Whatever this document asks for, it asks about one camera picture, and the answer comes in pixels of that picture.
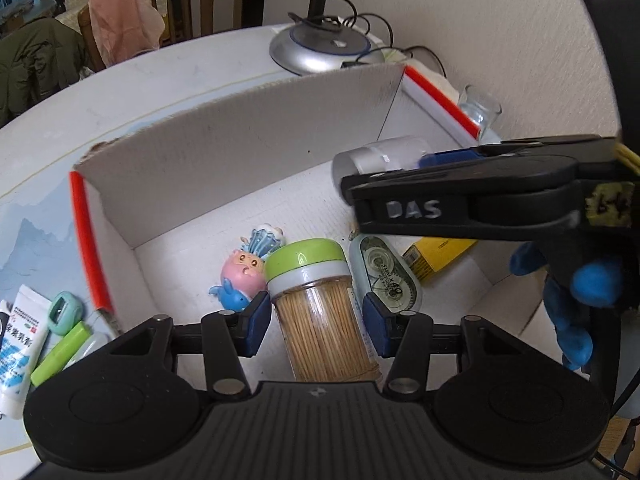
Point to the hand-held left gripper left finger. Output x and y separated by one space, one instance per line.
257 325

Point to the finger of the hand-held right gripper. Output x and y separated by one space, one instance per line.
450 159
450 180

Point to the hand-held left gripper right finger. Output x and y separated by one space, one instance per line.
375 325

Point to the green-lidded toothpick jar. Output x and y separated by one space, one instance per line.
320 320

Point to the correction tape dispenser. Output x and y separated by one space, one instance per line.
385 270

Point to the pink cartoon toy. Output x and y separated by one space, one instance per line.
240 270

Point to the silver-capped clear jar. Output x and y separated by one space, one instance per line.
380 157

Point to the small yellow box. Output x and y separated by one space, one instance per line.
435 255

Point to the red cardboard box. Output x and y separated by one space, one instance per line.
250 160

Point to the green highlighter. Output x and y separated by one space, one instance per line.
57 355

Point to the person's right hand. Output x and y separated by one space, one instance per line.
597 280

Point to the clear glass cup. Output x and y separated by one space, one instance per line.
477 110

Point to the silver desk lamp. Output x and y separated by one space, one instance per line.
320 50

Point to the teal pencil sharpener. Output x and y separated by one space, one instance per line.
62 312

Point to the white cream tube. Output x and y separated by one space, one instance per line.
20 350

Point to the wooden chair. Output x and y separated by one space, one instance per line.
190 5

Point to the pink cloth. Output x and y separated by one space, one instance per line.
125 20

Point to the olive green jacket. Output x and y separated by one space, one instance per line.
35 65

